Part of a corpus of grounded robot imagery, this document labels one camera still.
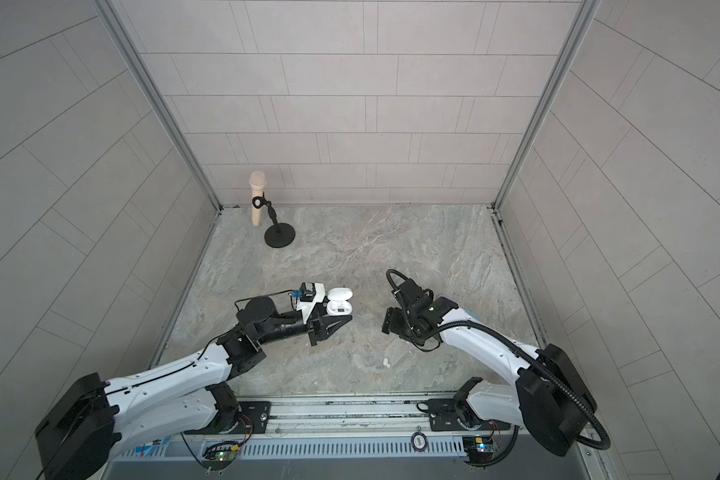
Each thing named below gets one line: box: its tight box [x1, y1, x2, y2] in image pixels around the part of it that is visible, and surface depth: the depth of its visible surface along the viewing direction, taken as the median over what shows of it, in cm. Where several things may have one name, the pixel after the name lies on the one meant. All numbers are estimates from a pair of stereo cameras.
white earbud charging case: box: [326, 287, 353, 316], surface depth 67 cm
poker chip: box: [411, 432, 428, 452], surface depth 70 cm
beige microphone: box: [249, 170, 267, 227], surface depth 90 cm
